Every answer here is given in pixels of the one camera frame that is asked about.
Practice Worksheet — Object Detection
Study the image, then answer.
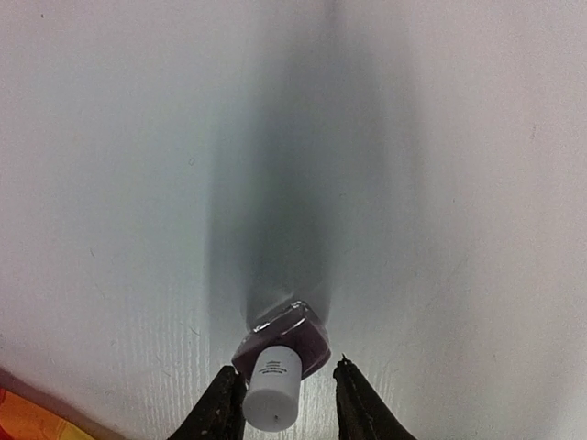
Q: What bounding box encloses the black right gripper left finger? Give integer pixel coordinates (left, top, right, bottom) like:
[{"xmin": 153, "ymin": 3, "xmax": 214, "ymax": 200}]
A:
[{"xmin": 170, "ymin": 365, "xmax": 247, "ymax": 440}]

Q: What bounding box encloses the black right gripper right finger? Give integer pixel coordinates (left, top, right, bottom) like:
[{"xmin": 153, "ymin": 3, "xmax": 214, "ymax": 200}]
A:
[{"xmin": 333, "ymin": 356, "xmax": 416, "ymax": 440}]

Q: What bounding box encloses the purple nail polish bottle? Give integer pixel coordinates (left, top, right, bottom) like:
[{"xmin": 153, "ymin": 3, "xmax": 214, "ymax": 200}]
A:
[{"xmin": 232, "ymin": 300, "xmax": 331, "ymax": 433}]

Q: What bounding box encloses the rainbow striped jacket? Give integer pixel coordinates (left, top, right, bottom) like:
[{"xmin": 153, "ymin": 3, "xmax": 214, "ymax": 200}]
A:
[{"xmin": 0, "ymin": 388, "xmax": 94, "ymax": 440}]

